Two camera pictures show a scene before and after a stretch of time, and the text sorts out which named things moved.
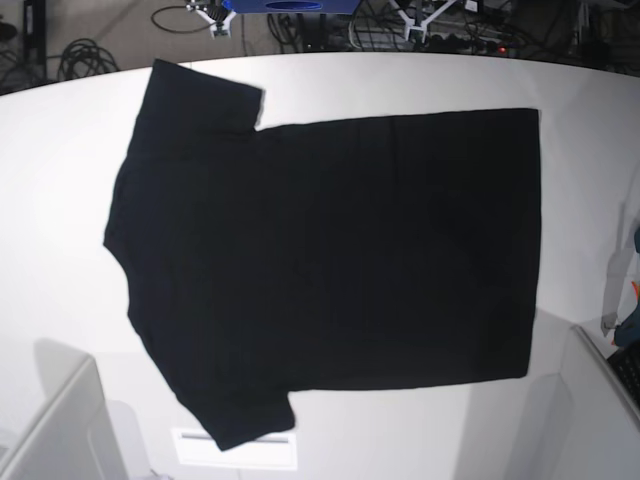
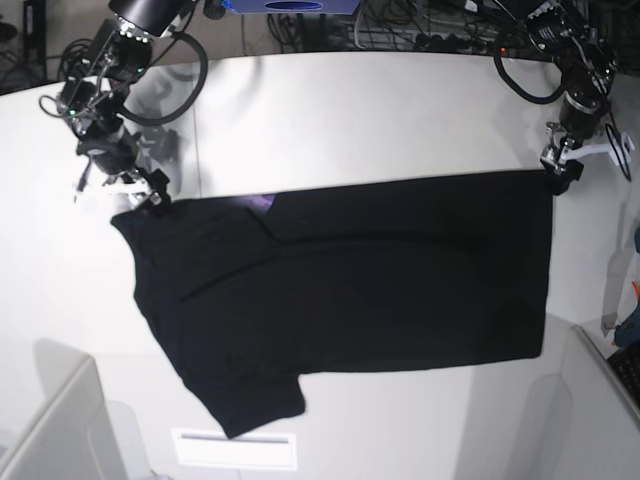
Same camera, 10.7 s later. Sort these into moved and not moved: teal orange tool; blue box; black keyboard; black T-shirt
Moved: black T-shirt
Not moved: black keyboard; blue box; teal orange tool
